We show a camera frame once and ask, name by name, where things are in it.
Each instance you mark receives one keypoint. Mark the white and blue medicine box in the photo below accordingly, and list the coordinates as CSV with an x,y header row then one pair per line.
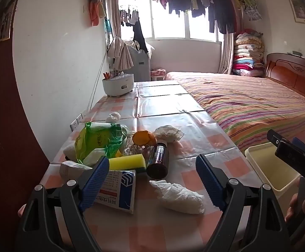
x,y
121,189

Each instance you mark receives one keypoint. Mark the grey appliance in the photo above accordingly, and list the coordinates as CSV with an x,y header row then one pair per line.
x,y
140,65

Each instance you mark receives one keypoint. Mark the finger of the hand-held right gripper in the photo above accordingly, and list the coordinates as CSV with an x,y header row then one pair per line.
x,y
276,139
300,144

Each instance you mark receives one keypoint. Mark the white utensil holder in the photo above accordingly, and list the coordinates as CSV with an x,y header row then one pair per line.
x,y
118,84

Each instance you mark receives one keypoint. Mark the yellow sponge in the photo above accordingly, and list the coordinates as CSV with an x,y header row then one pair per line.
x,y
126,161

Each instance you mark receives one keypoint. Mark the dark plastic bottle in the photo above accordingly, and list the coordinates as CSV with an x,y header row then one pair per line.
x,y
157,160

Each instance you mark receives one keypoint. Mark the knotted green plastic bag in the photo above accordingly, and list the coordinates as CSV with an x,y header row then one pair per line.
x,y
94,136

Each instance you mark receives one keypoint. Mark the hanging sock dryer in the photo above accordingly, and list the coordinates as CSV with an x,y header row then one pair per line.
x,y
128,14

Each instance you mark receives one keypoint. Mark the beige window curtain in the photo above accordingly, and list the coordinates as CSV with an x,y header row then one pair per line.
x,y
226,55

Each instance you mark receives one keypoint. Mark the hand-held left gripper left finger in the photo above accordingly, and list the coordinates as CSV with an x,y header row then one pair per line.
x,y
96,181

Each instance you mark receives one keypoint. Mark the cream plastic bin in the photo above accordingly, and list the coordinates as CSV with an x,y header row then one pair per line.
x,y
268,162

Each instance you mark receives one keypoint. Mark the white fluffy plush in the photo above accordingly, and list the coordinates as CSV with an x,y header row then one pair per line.
x,y
165,134

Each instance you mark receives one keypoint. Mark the person's right hand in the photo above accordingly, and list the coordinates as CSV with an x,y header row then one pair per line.
x,y
290,210

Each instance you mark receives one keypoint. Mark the tied striped curtain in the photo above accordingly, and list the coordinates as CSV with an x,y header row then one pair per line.
x,y
121,55

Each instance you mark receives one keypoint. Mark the orange cloth on wall hook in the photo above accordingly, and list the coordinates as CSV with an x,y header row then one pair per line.
x,y
94,13

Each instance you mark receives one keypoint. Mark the orange plastic lid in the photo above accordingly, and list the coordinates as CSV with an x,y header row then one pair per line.
x,y
143,137

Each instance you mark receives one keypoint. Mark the white wall outlet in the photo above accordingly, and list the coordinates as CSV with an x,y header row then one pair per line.
x,y
76,122

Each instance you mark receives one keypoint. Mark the white plastic packet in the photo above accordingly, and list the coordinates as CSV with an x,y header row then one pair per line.
x,y
71,169

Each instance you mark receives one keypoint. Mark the black hanging garment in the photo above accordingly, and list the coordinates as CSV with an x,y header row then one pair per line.
x,y
139,36

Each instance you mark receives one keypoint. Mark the wooden headboard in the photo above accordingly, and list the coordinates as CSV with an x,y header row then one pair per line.
x,y
286,73

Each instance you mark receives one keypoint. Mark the stack of folded quilts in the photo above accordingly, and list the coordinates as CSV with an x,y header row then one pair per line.
x,y
248,55

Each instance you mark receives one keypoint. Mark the pink stool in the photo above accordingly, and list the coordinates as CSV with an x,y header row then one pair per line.
x,y
157,74

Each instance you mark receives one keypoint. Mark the bed with striped sheet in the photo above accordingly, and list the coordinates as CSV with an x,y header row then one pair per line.
x,y
247,102

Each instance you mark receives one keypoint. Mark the framed wall picture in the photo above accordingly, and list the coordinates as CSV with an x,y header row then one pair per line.
x,y
300,10

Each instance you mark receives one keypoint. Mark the row of hanging clothes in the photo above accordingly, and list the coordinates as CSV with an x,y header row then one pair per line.
x,y
215,8

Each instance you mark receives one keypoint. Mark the door poster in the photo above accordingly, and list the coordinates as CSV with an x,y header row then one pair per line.
x,y
8,18

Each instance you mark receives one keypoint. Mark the window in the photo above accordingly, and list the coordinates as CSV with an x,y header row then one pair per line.
x,y
168,23

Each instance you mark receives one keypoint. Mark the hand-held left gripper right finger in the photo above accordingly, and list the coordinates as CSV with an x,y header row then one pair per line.
x,y
210,181

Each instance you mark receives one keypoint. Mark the dark red wooden door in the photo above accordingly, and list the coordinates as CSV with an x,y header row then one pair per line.
x,y
5,136

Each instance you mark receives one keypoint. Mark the bunch of orange chopsticks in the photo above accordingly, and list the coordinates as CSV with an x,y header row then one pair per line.
x,y
107,75

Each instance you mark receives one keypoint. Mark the white tissue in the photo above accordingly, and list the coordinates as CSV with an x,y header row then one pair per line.
x,y
178,197

